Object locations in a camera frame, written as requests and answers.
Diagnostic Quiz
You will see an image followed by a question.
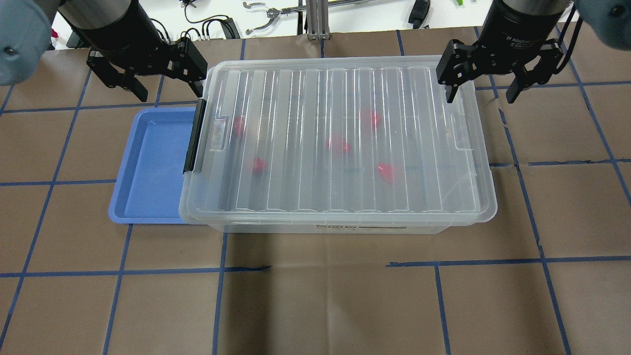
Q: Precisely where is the red block under lid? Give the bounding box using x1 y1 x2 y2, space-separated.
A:
376 162 401 184
325 137 351 154
359 110 383 131

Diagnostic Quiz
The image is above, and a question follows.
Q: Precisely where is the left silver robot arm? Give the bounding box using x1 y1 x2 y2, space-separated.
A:
0 0 208 103

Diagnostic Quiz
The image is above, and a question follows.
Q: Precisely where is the aluminium frame post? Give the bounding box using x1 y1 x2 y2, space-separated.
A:
306 0 330 41

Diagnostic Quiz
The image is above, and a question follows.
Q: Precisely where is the red block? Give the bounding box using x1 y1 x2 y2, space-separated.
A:
325 137 351 154
252 157 268 175
232 115 245 137
376 162 401 184
359 110 383 131

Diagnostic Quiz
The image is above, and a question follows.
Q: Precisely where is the clear ribbed box lid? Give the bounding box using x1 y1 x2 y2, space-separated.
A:
178 55 498 226

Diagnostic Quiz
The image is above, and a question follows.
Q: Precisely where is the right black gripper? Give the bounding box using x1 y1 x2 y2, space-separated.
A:
436 5 565 104

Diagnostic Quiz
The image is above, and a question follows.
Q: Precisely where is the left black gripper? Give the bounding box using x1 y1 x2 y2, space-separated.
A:
69 0 208 103

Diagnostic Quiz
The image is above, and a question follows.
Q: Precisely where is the black box latch handle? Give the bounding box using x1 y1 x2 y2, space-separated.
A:
183 98 207 174

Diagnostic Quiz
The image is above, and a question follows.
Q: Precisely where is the blue plastic tray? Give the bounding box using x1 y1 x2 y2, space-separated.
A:
108 107 195 224

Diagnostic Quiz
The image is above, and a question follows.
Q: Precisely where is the black power adapter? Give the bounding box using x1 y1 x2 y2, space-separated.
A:
408 0 431 29

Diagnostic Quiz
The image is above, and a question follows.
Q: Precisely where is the clear plastic storage box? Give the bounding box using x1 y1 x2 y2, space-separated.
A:
178 55 498 234

